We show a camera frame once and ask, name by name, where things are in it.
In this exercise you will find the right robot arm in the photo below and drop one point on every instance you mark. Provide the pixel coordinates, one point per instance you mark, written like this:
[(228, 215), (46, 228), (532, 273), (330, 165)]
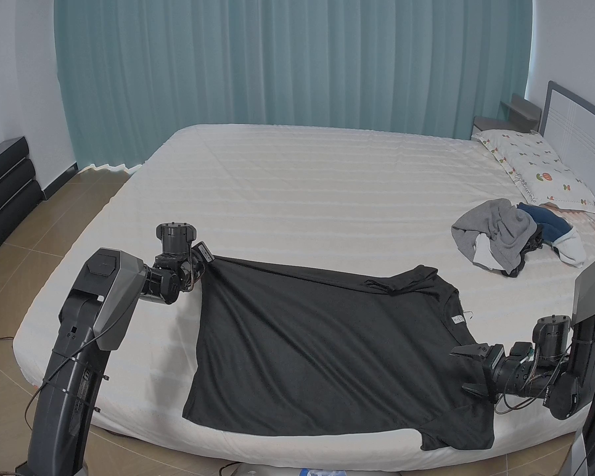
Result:
[(550, 340)]

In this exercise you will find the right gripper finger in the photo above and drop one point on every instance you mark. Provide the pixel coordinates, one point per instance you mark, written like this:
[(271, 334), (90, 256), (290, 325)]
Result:
[(471, 352), (478, 391)]

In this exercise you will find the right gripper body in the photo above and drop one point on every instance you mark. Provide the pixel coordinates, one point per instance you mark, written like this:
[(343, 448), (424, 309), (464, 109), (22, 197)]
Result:
[(498, 372)]

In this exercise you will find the bed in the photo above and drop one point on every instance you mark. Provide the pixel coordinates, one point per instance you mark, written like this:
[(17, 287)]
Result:
[(302, 196)]

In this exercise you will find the grey bedside table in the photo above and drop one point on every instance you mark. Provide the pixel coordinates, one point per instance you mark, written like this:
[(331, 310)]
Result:
[(518, 112)]

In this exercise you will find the black T-shirt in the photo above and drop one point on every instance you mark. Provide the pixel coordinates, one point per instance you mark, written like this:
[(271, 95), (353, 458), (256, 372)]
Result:
[(327, 345)]

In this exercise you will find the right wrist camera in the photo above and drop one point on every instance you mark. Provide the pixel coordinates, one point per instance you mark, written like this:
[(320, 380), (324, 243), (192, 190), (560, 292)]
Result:
[(520, 351)]

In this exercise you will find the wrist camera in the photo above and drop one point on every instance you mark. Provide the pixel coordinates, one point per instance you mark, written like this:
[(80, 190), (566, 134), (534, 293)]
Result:
[(204, 252), (520, 351)]

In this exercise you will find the white printed pillow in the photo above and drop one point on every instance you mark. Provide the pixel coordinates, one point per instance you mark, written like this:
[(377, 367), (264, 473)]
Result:
[(535, 161)]

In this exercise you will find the blue-green curtain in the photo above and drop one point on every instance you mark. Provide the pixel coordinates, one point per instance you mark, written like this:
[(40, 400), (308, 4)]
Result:
[(277, 42)]

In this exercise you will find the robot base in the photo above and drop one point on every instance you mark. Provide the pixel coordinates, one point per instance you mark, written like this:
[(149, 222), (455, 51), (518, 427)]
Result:
[(287, 472)]

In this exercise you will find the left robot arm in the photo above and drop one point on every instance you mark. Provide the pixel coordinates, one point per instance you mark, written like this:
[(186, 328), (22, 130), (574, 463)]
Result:
[(104, 285)]

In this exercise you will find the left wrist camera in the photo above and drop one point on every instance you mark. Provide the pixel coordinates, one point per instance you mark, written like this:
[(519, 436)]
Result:
[(204, 252)]

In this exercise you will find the pile of clothes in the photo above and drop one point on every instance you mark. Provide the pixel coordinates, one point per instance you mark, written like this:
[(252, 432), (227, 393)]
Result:
[(501, 231)]

